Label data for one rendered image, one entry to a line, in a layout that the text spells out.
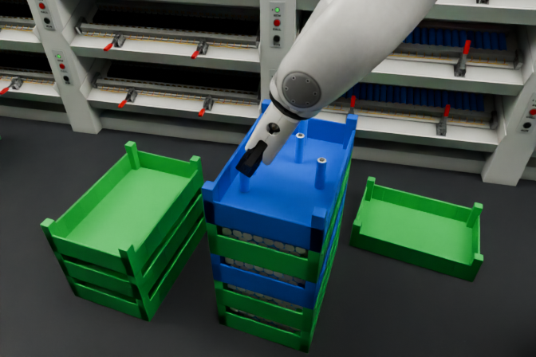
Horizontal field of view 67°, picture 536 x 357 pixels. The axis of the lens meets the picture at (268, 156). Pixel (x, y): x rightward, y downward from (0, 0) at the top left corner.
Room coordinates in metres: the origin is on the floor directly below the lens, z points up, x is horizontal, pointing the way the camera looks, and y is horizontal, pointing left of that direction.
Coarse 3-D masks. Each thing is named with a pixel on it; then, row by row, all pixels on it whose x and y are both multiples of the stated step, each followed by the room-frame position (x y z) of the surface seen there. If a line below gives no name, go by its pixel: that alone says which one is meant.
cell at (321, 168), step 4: (320, 160) 0.56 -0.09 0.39; (324, 160) 0.56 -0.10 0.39; (320, 164) 0.56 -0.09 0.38; (324, 164) 0.56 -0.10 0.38; (316, 168) 0.57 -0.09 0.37; (320, 168) 0.56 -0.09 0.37; (324, 168) 0.56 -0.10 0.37; (316, 172) 0.56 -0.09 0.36; (320, 172) 0.56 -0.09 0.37; (324, 172) 0.56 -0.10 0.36; (316, 176) 0.56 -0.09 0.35; (320, 176) 0.56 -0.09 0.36; (324, 176) 0.56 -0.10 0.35; (316, 180) 0.56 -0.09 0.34; (320, 180) 0.56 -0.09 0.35; (324, 180) 0.56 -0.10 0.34; (316, 184) 0.56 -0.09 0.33; (320, 184) 0.56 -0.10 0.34; (324, 184) 0.56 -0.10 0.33; (316, 188) 0.56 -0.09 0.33; (320, 188) 0.56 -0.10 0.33
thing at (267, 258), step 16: (336, 208) 0.54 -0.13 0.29; (208, 224) 0.48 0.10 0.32; (208, 240) 0.48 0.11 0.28; (224, 240) 0.47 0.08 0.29; (224, 256) 0.47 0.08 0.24; (240, 256) 0.46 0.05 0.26; (256, 256) 0.45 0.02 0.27; (272, 256) 0.44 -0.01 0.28; (288, 256) 0.43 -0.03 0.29; (304, 256) 0.47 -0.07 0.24; (320, 256) 0.42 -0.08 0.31; (288, 272) 0.43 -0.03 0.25; (304, 272) 0.42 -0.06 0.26
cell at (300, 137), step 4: (296, 136) 0.64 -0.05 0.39; (300, 136) 0.64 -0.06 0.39; (304, 136) 0.64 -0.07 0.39; (296, 140) 0.64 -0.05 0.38; (300, 140) 0.64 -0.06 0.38; (304, 140) 0.64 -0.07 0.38; (296, 144) 0.64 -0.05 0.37; (300, 144) 0.64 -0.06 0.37; (304, 144) 0.64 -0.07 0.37; (296, 148) 0.64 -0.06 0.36; (300, 148) 0.64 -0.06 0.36; (296, 152) 0.64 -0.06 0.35; (300, 152) 0.64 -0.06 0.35; (296, 156) 0.64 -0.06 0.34; (300, 156) 0.64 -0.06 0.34; (296, 160) 0.64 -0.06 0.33; (300, 160) 0.64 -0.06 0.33
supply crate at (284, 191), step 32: (320, 128) 0.72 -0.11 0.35; (352, 128) 0.68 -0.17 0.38; (288, 160) 0.65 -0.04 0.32; (224, 192) 0.55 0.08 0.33; (256, 192) 0.55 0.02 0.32; (288, 192) 0.55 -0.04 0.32; (320, 192) 0.55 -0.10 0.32; (224, 224) 0.47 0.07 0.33; (256, 224) 0.45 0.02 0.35; (288, 224) 0.43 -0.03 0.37; (320, 224) 0.42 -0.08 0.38
